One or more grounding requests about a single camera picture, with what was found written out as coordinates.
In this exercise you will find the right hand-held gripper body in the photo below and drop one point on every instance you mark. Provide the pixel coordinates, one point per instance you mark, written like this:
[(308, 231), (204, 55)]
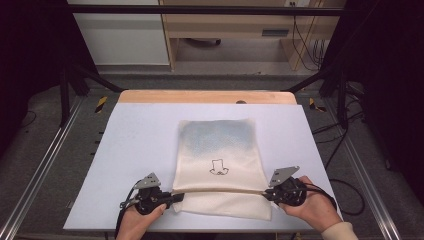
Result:
[(290, 193)]

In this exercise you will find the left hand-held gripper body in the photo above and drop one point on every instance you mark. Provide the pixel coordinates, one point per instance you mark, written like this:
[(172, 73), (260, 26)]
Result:
[(148, 200)]

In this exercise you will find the cream mesh laundry bag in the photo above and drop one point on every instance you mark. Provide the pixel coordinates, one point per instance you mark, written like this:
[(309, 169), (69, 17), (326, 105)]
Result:
[(218, 150)]

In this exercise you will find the person's left hand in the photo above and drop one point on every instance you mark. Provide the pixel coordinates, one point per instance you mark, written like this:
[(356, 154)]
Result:
[(133, 226)]

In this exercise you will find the person's right hand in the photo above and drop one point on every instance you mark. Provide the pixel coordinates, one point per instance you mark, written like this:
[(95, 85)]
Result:
[(316, 210)]

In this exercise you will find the white table mat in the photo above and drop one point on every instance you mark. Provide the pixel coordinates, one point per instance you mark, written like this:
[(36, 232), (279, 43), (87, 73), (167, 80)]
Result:
[(143, 143)]

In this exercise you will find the yellow black tape strip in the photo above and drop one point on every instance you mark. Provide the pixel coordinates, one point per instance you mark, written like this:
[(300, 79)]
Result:
[(313, 104), (101, 104)]

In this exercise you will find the wooden table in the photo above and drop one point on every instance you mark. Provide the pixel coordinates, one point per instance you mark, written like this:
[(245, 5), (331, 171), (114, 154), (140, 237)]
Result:
[(186, 96)]

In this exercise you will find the black metal stand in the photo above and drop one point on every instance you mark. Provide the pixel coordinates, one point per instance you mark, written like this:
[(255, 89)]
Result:
[(341, 100), (66, 96)]

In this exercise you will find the black curtain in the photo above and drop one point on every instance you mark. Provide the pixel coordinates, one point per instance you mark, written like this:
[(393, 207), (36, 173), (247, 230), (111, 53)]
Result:
[(386, 83), (30, 50)]

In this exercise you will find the dark chair base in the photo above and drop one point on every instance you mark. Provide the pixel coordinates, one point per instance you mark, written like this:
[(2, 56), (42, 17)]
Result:
[(203, 42)]

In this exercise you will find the white cabinet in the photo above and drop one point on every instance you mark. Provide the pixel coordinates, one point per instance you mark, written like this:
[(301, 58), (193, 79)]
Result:
[(123, 40)]

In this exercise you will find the light wooden desk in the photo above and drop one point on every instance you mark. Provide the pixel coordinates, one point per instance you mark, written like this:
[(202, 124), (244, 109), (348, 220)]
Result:
[(233, 25)]

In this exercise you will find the aluminium floor rail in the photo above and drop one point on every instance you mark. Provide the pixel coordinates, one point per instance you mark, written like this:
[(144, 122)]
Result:
[(363, 173), (43, 160)]

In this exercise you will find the black horizontal frame bar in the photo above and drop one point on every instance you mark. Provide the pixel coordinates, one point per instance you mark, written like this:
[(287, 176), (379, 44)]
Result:
[(200, 10)]

